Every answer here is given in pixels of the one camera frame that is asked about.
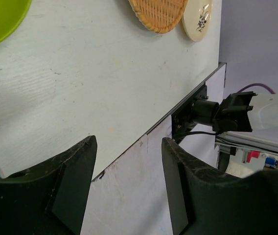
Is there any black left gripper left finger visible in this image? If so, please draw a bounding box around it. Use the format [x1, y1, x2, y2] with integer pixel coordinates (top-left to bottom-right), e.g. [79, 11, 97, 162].
[0, 136, 97, 235]

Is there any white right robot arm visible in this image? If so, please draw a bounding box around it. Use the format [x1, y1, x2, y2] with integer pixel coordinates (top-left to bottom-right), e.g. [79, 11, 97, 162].
[191, 92, 278, 134]

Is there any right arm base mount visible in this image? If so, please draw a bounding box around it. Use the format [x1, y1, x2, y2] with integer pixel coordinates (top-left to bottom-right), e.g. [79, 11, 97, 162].
[171, 84, 222, 144]

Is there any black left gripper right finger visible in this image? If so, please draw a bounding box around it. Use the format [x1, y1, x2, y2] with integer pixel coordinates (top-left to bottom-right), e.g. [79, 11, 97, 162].
[162, 138, 278, 235]

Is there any woven bamboo tray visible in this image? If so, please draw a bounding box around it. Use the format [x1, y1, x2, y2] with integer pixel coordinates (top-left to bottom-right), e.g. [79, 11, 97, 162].
[129, 0, 188, 34]

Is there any lime green plate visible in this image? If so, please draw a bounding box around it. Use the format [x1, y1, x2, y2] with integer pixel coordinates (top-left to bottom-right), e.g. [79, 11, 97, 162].
[0, 0, 32, 42]

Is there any cream floral plate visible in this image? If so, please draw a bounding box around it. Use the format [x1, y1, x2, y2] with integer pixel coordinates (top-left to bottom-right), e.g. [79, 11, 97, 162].
[182, 0, 213, 42]

